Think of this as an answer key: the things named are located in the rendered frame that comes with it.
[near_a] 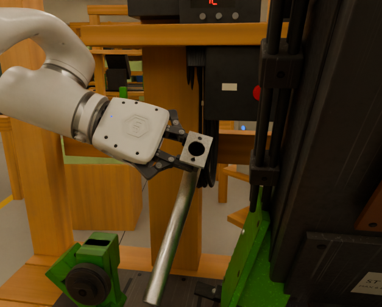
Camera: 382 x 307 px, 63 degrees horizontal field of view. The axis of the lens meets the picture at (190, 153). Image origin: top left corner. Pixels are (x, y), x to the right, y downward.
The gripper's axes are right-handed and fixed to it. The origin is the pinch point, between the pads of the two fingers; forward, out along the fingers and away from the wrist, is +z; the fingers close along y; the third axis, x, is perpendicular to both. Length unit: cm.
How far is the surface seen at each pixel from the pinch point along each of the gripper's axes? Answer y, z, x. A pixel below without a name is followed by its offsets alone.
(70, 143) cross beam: 10, -36, 44
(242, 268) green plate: -14.6, 12.5, -0.6
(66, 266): -22.1, -13.6, 12.7
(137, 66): 411, -182, 541
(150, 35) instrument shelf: 21.9, -15.3, 1.2
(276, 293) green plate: -16.0, 18.9, 1.9
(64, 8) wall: 646, -522, 707
